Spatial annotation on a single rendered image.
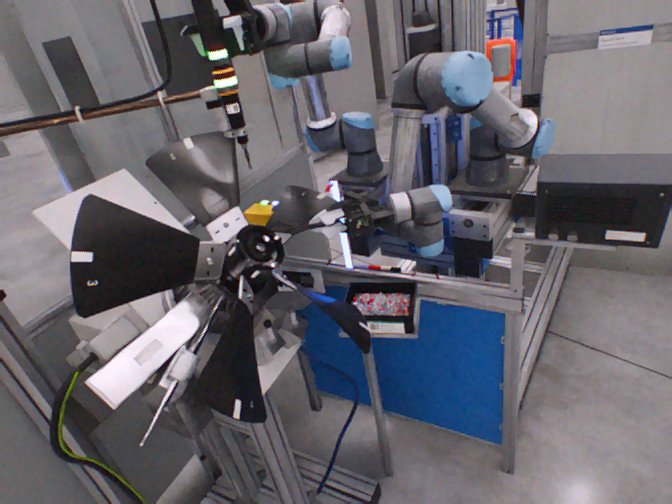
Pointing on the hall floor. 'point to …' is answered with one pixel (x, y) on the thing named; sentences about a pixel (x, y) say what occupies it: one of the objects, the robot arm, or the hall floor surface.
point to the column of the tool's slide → (11, 362)
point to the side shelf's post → (206, 457)
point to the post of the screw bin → (378, 412)
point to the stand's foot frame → (364, 487)
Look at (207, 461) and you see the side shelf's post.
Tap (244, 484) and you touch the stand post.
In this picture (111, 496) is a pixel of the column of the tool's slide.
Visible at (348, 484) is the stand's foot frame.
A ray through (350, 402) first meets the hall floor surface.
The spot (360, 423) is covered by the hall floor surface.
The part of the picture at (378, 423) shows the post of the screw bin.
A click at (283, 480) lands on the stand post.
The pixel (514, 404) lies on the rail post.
